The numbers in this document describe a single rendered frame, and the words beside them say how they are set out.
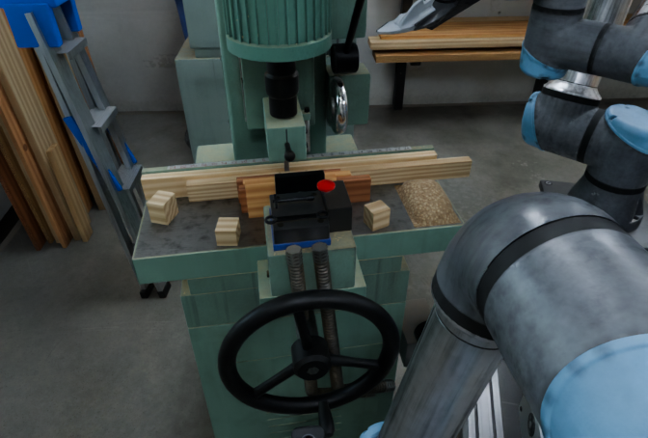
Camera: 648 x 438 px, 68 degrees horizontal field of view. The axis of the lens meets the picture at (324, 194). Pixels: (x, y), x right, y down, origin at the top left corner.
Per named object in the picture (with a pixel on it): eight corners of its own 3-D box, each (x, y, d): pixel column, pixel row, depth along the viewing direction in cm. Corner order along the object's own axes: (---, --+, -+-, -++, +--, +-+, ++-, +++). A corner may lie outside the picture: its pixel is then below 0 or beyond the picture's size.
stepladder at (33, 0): (132, 301, 196) (-18, -4, 128) (147, 259, 216) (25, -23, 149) (171, 297, 195) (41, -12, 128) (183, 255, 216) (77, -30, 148)
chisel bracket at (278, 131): (269, 170, 90) (266, 128, 85) (265, 134, 101) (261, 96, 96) (309, 166, 91) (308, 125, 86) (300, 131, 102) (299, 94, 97)
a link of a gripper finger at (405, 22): (383, 11, 63) (432, -28, 65) (374, 35, 68) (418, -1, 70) (400, 28, 62) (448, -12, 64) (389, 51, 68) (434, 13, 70)
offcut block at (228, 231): (217, 246, 85) (214, 231, 83) (221, 232, 88) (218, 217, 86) (237, 246, 85) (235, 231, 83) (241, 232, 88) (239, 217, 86)
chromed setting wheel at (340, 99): (335, 145, 103) (336, 90, 96) (326, 120, 113) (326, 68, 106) (349, 144, 103) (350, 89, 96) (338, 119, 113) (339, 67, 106)
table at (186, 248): (127, 327, 78) (118, 301, 74) (152, 214, 103) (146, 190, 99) (483, 284, 86) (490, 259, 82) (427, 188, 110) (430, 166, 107)
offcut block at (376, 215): (379, 216, 92) (380, 199, 90) (389, 226, 90) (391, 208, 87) (363, 221, 91) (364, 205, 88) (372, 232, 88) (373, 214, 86)
